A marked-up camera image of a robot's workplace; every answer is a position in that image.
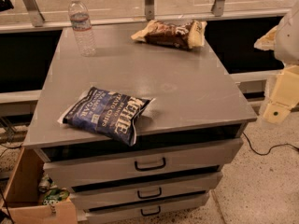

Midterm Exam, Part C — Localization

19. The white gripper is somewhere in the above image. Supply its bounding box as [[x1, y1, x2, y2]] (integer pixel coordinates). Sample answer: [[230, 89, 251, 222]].
[[254, 2, 299, 124]]

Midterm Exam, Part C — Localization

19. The metal railing frame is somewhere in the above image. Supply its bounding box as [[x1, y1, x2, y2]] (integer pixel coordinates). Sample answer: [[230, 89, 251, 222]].
[[0, 0, 299, 33]]

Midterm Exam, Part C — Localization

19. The middle grey drawer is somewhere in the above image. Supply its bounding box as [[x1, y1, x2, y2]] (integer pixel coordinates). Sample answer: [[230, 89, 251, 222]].
[[70, 172, 222, 210]]

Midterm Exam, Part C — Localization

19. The green snack bag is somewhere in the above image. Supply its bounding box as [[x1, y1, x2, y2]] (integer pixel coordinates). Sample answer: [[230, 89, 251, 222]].
[[42, 189, 69, 205]]

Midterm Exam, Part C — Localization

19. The cardboard box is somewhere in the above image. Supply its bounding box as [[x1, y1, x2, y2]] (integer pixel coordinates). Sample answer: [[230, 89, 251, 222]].
[[1, 148, 78, 224]]

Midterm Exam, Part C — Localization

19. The clear plastic water bottle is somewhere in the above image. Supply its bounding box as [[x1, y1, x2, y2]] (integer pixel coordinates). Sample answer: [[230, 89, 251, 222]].
[[68, 0, 96, 56]]

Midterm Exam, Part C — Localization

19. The bottom grey drawer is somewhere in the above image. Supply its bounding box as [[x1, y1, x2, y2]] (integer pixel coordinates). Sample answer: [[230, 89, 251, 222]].
[[86, 192, 209, 224]]

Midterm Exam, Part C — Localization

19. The blue kettle chip bag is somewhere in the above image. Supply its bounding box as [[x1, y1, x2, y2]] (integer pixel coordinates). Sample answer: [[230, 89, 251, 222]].
[[58, 87, 152, 147]]

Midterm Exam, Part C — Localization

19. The brown chip bag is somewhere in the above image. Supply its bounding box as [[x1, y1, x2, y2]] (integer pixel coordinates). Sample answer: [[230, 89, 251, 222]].
[[131, 21, 206, 49]]

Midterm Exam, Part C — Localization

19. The grey drawer cabinet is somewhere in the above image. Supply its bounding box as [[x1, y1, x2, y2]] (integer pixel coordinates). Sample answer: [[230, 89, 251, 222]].
[[21, 20, 258, 224]]

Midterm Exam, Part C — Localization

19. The black floor cable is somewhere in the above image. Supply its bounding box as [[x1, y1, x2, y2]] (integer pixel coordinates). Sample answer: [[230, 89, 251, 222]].
[[242, 132, 299, 157]]

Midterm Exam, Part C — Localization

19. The top grey drawer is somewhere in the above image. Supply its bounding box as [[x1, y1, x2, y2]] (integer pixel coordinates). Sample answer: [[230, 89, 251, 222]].
[[44, 138, 243, 188]]

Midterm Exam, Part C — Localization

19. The grey drawer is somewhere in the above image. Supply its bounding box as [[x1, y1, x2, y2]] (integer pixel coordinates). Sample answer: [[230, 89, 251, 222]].
[[86, 192, 209, 224], [44, 138, 243, 188], [70, 172, 222, 210]]

